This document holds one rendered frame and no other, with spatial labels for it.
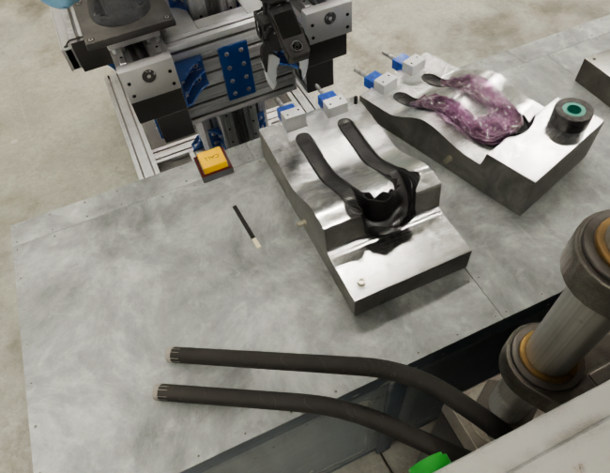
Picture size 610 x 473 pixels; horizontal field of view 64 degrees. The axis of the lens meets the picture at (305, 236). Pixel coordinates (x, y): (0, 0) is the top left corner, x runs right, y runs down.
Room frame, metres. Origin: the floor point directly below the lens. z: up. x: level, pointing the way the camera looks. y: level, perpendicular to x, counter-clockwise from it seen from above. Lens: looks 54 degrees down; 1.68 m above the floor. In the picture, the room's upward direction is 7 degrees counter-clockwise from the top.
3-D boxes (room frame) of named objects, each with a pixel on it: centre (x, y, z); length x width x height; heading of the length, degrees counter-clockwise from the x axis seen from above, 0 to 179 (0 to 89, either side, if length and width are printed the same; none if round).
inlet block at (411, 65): (1.16, -0.32, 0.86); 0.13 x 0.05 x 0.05; 36
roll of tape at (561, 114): (0.79, -0.61, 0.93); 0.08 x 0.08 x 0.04
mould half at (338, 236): (0.72, -0.12, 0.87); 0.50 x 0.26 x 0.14; 18
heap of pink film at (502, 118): (0.91, -0.43, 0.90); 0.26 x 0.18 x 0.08; 36
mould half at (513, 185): (0.91, -0.44, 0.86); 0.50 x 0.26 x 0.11; 36
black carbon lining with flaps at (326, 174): (0.73, -0.13, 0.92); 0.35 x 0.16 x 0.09; 18
